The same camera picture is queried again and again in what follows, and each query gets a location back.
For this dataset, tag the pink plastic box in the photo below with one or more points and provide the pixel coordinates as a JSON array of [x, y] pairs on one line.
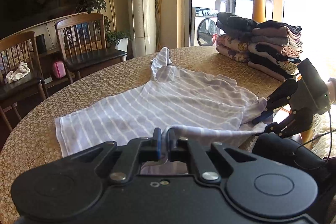
[[58, 69]]

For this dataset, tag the wooden chair dark seat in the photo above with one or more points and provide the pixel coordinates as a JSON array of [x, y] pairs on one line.
[[82, 43]]

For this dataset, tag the white washing machine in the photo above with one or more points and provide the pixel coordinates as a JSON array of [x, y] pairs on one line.
[[204, 30]]

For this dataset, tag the white standing air conditioner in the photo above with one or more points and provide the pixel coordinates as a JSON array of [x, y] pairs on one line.
[[142, 26]]

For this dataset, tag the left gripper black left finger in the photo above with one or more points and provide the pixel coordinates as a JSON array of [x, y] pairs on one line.
[[120, 163]]

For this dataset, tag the white crumpled cloth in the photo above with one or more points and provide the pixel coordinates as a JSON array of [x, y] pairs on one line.
[[18, 74]]

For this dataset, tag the lilac white striped shirt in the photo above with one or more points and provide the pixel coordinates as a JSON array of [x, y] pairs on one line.
[[195, 105]]

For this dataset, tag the black small speaker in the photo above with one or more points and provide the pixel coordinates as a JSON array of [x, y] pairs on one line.
[[41, 44]]

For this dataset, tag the white plant pot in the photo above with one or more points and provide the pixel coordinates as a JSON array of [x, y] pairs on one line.
[[122, 45]]

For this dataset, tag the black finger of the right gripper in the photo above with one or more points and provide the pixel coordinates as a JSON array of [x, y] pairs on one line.
[[279, 98], [297, 122]]

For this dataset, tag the wooden chair with cloth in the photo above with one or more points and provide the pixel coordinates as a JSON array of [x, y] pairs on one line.
[[14, 50]]

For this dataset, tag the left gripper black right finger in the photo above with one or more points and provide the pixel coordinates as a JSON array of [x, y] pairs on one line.
[[208, 164]]

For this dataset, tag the stack of folded clothes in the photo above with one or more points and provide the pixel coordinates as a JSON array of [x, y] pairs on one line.
[[271, 47]]

